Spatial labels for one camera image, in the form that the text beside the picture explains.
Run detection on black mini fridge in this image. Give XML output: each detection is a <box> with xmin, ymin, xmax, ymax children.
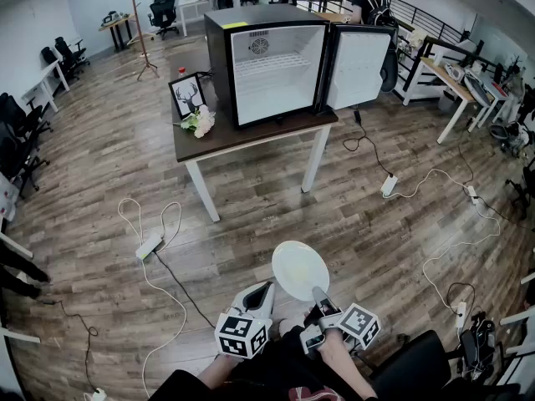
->
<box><xmin>203</xmin><ymin>3</ymin><xmax>398</xmax><ymax>131</ymax></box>

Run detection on white wire fridge shelf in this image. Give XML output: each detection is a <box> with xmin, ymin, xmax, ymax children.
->
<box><xmin>232</xmin><ymin>53</ymin><xmax>313</xmax><ymax>79</ymax></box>

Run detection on wooden coat rack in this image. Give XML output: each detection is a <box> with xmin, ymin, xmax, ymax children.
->
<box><xmin>126</xmin><ymin>0</ymin><xmax>161</xmax><ymax>82</ymax></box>

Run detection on long white desk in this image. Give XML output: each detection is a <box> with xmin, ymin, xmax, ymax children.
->
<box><xmin>20</xmin><ymin>58</ymin><xmax>71</xmax><ymax>114</ymax></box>

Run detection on white red-printed sheet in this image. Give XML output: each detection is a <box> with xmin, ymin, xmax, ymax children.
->
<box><xmin>0</xmin><ymin>172</ymin><xmax>20</xmax><ymax>221</ymax></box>

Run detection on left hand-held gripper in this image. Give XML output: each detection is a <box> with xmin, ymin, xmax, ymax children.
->
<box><xmin>214</xmin><ymin>281</ymin><xmax>277</xmax><ymax>360</ymax></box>

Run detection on large wooden desk white legs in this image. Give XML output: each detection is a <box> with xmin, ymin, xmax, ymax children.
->
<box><xmin>313</xmin><ymin>10</ymin><xmax>415</xmax><ymax>33</ymax></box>

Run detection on white flower bouquet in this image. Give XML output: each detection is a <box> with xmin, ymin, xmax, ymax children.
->
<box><xmin>171</xmin><ymin>104</ymin><xmax>217</xmax><ymax>140</ymax></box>

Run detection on person's black shirt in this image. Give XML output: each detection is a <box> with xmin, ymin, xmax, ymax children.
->
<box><xmin>148</xmin><ymin>326</ymin><xmax>377</xmax><ymax>401</ymax></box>

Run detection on person's left forearm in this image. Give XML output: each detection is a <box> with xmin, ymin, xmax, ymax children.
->
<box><xmin>196</xmin><ymin>352</ymin><xmax>244</xmax><ymax>392</ymax></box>

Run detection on white desk frame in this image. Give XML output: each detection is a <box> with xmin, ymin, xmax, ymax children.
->
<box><xmin>499</xmin><ymin>272</ymin><xmax>535</xmax><ymax>392</ymax></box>

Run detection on white power cable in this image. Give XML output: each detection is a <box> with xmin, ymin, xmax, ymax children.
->
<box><xmin>421</xmin><ymin>202</ymin><xmax>502</xmax><ymax>308</ymax></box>
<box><xmin>140</xmin><ymin>259</ymin><xmax>188</xmax><ymax>398</ymax></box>
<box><xmin>382</xmin><ymin>168</ymin><xmax>476</xmax><ymax>200</ymax></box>
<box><xmin>117</xmin><ymin>197</ymin><xmax>183</xmax><ymax>252</ymax></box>

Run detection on person's white shoe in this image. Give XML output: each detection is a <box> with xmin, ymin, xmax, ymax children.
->
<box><xmin>278</xmin><ymin>316</ymin><xmax>308</xmax><ymax>338</ymax></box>

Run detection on black white-trimmed office chair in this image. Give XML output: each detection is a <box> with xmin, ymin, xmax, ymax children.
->
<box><xmin>378</xmin><ymin>50</ymin><xmax>400</xmax><ymax>94</ymax></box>

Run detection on white round plate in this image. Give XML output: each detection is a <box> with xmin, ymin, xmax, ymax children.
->
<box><xmin>271</xmin><ymin>240</ymin><xmax>331</xmax><ymax>302</ymax></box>

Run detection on deer picture black frame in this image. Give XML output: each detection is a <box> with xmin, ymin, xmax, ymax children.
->
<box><xmin>167</xmin><ymin>72</ymin><xmax>206</xmax><ymax>121</ymax></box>

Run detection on person's right forearm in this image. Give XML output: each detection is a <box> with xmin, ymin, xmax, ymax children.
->
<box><xmin>319</xmin><ymin>336</ymin><xmax>377</xmax><ymax>400</ymax></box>

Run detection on black device bundle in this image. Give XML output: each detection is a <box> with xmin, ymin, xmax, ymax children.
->
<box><xmin>459</xmin><ymin>313</ymin><xmax>498</xmax><ymax>382</ymax></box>

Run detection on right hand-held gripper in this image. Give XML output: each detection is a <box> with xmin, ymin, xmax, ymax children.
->
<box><xmin>299</xmin><ymin>285</ymin><xmax>381</xmax><ymax>355</ymax></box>

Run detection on black power cable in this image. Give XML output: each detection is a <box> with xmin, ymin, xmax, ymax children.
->
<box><xmin>43</xmin><ymin>300</ymin><xmax>100</xmax><ymax>392</ymax></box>
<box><xmin>154</xmin><ymin>251</ymin><xmax>217</xmax><ymax>329</ymax></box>
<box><xmin>342</xmin><ymin>119</ymin><xmax>394</xmax><ymax>179</ymax></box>

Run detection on dark wooden table white legs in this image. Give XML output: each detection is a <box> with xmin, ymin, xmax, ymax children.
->
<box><xmin>165</xmin><ymin>43</ymin><xmax>339</xmax><ymax>224</ymax></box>

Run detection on black metal railing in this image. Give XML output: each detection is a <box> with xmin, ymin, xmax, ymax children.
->
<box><xmin>298</xmin><ymin>0</ymin><xmax>477</xmax><ymax>49</ymax></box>

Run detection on white table frame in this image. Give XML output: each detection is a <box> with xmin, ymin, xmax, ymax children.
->
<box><xmin>0</xmin><ymin>231</ymin><xmax>34</xmax><ymax>261</ymax></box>

